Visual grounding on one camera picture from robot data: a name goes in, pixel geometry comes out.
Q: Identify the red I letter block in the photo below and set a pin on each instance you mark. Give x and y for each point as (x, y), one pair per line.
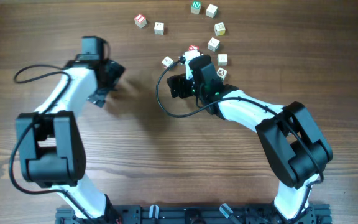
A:
(140, 20)

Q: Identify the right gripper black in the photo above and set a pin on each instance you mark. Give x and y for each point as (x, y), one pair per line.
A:
(178, 81)

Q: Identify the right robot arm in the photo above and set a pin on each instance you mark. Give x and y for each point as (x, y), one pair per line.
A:
(294, 146)

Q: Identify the white block behind finger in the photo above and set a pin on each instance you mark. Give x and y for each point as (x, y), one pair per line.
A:
(213, 44)

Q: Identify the red O letter block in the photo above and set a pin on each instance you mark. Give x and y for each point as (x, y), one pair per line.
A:
(167, 62)

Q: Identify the plain beige wooden block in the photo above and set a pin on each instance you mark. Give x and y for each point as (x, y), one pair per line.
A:
(222, 59)

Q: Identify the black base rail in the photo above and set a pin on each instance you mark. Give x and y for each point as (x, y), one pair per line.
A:
(251, 213)

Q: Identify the plain white wooden block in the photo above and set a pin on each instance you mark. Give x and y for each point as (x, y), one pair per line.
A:
(211, 10)

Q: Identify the green N letter block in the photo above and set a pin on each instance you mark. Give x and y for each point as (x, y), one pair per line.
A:
(196, 7)

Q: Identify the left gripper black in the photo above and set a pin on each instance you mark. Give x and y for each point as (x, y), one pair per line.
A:
(111, 74)

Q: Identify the white number 2 block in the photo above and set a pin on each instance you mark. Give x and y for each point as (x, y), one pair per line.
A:
(159, 28)

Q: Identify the green brown circle block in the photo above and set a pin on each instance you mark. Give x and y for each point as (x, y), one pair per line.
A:
(221, 73)

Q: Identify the red A letter block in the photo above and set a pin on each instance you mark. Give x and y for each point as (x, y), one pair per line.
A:
(193, 47)

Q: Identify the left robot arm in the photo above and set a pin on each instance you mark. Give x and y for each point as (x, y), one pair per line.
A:
(49, 144)

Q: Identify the yellow edged wooden block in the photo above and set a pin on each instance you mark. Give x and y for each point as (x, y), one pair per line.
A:
(219, 29)

